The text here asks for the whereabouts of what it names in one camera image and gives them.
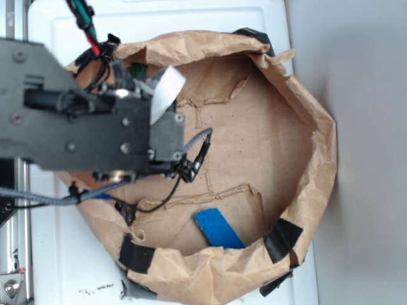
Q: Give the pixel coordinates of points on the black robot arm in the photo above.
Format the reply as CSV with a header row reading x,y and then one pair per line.
x,y
128,128

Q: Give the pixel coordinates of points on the white plastic tray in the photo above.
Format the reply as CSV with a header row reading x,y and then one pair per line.
x,y
69,264

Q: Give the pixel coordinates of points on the blue sponge block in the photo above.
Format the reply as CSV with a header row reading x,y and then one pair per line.
x,y
217,230

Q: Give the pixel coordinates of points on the silver aluminium frame rail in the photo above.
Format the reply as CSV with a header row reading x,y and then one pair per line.
x,y
16,239

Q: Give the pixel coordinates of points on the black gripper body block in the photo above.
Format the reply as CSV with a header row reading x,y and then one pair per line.
x,y
167,136

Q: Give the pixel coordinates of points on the orange plastic toy carrot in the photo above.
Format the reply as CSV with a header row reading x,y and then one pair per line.
x,y
139,71

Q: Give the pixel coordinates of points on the crumpled brown paper bag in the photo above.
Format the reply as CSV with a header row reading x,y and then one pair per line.
x,y
270,171

